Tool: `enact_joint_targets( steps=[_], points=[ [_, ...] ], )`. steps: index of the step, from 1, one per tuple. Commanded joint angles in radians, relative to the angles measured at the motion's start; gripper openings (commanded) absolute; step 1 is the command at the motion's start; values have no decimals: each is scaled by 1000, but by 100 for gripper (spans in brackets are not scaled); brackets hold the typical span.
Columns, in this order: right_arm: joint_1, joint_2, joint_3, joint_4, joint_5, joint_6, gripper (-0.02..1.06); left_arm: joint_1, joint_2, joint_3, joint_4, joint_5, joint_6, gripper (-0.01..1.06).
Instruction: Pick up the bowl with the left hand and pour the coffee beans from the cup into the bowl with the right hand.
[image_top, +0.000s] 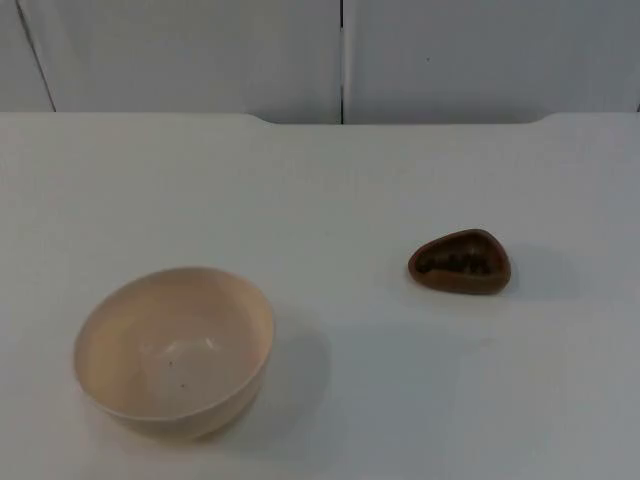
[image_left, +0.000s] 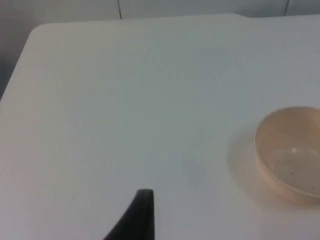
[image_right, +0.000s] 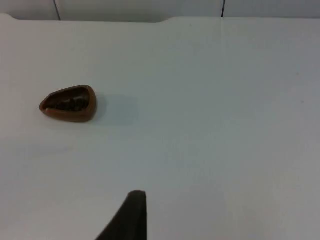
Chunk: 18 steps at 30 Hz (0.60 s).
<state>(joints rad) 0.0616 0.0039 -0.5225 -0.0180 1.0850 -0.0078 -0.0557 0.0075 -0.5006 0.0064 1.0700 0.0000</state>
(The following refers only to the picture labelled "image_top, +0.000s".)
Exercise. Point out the coffee beans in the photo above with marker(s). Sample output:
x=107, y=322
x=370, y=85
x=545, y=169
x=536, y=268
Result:
x=457, y=262

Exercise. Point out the pale wooden bowl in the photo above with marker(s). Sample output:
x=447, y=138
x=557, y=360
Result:
x=125, y=350

